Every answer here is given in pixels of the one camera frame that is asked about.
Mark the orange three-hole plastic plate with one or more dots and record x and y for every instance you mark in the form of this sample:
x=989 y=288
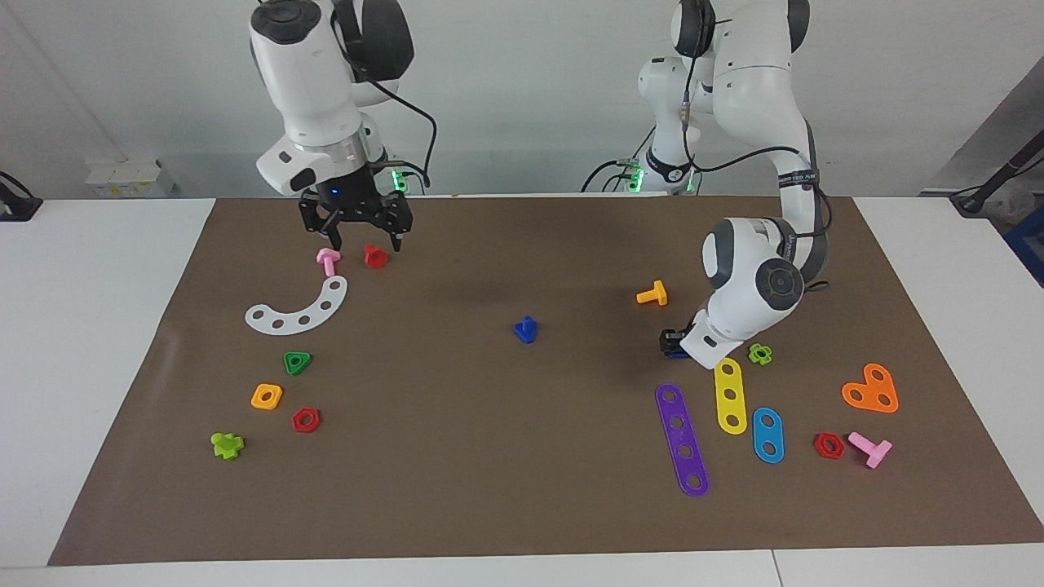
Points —
x=871 y=391

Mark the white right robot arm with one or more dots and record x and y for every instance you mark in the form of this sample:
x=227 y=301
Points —
x=306 y=73

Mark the black stand pole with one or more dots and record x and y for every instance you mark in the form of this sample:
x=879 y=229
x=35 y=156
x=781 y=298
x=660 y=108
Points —
x=975 y=200

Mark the purple four-hole plastic strip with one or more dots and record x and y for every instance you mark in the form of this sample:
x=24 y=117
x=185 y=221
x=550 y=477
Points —
x=682 y=438

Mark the red hexagonal plastic nut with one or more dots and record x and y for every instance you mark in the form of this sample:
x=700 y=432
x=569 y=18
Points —
x=818 y=447
x=297 y=422

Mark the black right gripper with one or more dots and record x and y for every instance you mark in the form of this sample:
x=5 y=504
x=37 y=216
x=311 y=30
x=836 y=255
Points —
x=342 y=191

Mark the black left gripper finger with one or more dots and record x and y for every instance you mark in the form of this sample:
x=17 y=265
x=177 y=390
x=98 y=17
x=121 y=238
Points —
x=673 y=339

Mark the blue crate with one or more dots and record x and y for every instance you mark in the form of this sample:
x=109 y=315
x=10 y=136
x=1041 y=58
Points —
x=1029 y=240

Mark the red plastic bolt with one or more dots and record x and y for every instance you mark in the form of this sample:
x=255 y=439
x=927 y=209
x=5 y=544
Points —
x=375 y=258

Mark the large brown table mat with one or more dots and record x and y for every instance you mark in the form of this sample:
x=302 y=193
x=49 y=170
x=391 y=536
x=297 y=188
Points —
x=522 y=456

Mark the lime cross-shaped plastic nut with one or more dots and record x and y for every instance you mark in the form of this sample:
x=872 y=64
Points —
x=767 y=355

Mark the blue plastic bolt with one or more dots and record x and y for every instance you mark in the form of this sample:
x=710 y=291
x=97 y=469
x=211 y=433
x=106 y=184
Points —
x=526 y=332

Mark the lime green plastic bolt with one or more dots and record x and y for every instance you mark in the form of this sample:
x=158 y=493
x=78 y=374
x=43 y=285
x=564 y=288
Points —
x=226 y=446

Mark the yellow three-hole plastic strip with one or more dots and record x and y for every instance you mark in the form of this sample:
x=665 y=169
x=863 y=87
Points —
x=730 y=383

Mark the white curved five-hole plate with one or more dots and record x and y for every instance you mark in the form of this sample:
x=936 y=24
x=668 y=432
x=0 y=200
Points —
x=291 y=324

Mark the orange plastic bolt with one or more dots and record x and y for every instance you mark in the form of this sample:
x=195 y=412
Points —
x=652 y=295

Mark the green triangular plastic nut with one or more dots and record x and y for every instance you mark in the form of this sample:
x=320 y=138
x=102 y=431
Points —
x=305 y=357

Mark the orange square plastic nut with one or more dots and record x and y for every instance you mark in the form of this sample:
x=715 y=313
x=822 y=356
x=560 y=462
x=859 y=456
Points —
x=255 y=401

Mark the blue two-hole plastic strip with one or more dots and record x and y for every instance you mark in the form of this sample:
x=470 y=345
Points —
x=767 y=434

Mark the pink plastic bolt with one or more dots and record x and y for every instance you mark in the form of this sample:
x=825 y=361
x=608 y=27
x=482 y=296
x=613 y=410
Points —
x=329 y=262
x=874 y=452

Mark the black table clamp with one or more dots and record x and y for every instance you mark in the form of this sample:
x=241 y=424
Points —
x=16 y=208

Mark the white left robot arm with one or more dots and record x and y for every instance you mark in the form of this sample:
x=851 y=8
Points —
x=754 y=81

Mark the white power strip box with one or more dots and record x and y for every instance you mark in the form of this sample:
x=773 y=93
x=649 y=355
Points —
x=130 y=179

